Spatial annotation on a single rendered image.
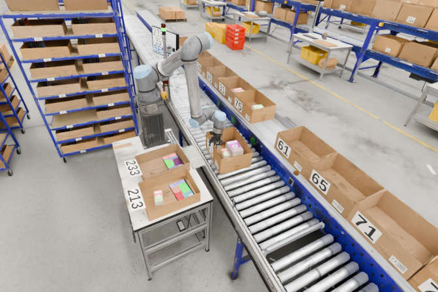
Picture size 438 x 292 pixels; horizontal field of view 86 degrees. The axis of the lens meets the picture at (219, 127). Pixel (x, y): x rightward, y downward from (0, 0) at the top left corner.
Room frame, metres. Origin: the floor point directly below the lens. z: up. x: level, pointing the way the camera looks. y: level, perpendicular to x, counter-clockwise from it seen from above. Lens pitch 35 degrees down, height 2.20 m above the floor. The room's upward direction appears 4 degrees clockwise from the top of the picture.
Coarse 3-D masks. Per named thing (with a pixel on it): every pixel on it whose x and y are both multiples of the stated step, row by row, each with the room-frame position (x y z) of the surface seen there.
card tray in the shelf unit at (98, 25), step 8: (72, 24) 2.39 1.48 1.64; (80, 24) 2.42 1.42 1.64; (88, 24) 2.45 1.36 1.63; (96, 24) 2.48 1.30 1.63; (104, 24) 2.52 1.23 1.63; (112, 24) 2.55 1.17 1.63; (80, 32) 2.41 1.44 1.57; (88, 32) 2.44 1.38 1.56; (96, 32) 2.48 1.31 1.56; (104, 32) 2.51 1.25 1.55; (112, 32) 2.55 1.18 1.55
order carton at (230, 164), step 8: (224, 128) 1.82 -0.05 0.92; (232, 128) 1.85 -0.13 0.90; (208, 136) 1.68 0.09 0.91; (224, 136) 1.82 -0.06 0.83; (232, 136) 1.85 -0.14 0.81; (240, 136) 1.73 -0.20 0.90; (224, 144) 1.78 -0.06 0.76; (240, 144) 1.71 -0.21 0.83; (216, 152) 1.48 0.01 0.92; (248, 152) 1.56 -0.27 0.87; (216, 160) 1.47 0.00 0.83; (224, 160) 1.40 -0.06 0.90; (232, 160) 1.42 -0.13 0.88; (240, 160) 1.45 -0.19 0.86; (248, 160) 1.49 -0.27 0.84; (224, 168) 1.40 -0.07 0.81; (232, 168) 1.43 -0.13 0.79; (240, 168) 1.46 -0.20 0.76
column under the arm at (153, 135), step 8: (144, 112) 1.76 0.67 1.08; (160, 112) 1.79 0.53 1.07; (144, 120) 1.70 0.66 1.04; (152, 120) 1.73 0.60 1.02; (160, 120) 1.77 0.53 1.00; (144, 128) 1.71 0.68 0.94; (152, 128) 1.72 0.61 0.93; (160, 128) 1.76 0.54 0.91; (144, 136) 1.78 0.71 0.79; (152, 136) 1.72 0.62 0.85; (160, 136) 1.76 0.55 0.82; (144, 144) 1.70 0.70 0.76; (152, 144) 1.71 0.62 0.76; (160, 144) 1.72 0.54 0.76
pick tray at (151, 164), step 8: (176, 144) 1.64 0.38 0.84; (152, 152) 1.52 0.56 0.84; (160, 152) 1.55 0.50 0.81; (168, 152) 1.59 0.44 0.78; (176, 152) 1.62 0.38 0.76; (136, 160) 1.38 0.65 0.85; (144, 160) 1.47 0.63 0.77; (152, 160) 1.49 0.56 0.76; (160, 160) 1.50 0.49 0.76; (184, 160) 1.50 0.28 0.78; (144, 168) 1.39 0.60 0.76; (152, 168) 1.40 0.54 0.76; (160, 168) 1.40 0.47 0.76; (176, 168) 1.34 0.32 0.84; (144, 176) 1.30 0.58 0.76; (152, 176) 1.23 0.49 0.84
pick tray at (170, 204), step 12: (156, 180) 1.22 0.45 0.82; (168, 180) 1.27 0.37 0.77; (180, 180) 1.29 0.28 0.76; (192, 180) 1.23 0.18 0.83; (144, 192) 1.14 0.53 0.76; (168, 192) 1.16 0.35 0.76; (168, 204) 1.05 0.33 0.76; (180, 204) 1.02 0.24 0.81; (192, 204) 1.07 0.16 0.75; (156, 216) 0.94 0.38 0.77
